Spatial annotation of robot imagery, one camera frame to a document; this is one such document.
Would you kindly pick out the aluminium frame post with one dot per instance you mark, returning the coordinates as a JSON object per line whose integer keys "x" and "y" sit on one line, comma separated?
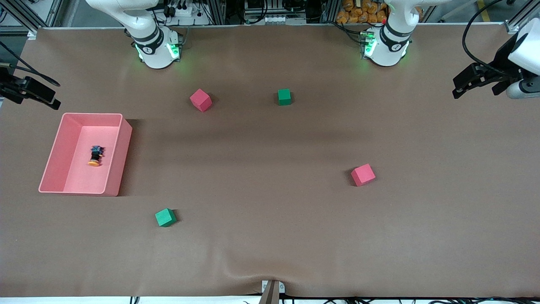
{"x": 25, "y": 19}
{"x": 521, "y": 19}

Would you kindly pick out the pile of orange objects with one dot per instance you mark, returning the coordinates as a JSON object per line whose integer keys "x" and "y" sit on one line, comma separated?
{"x": 363, "y": 12}

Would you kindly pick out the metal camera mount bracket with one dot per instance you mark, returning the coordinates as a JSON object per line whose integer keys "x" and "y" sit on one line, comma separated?
{"x": 272, "y": 291}

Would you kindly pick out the brown table cover mat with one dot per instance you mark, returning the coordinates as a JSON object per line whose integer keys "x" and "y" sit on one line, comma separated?
{"x": 270, "y": 236}

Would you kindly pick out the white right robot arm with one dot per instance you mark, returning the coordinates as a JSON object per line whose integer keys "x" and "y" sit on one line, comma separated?
{"x": 147, "y": 42}

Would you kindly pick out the pink foam cube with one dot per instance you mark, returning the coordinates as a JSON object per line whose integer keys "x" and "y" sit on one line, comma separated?
{"x": 201, "y": 100}
{"x": 363, "y": 175}

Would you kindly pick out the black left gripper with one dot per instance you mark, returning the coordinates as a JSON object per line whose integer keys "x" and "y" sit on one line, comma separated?
{"x": 502, "y": 60}

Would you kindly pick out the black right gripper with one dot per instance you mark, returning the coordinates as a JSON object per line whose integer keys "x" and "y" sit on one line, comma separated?
{"x": 9, "y": 85}

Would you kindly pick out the orange push button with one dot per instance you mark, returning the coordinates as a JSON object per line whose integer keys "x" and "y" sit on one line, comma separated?
{"x": 95, "y": 157}

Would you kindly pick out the pink plastic bin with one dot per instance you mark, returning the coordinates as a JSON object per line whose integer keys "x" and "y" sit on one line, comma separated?
{"x": 90, "y": 169}

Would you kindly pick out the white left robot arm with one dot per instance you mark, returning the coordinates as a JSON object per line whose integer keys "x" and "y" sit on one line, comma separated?
{"x": 386, "y": 46}

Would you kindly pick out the white power strip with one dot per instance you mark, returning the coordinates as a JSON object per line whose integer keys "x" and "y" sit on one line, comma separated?
{"x": 187, "y": 14}

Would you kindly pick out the green foam cube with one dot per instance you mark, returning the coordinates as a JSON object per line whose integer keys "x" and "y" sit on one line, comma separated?
{"x": 165, "y": 218}
{"x": 284, "y": 97}

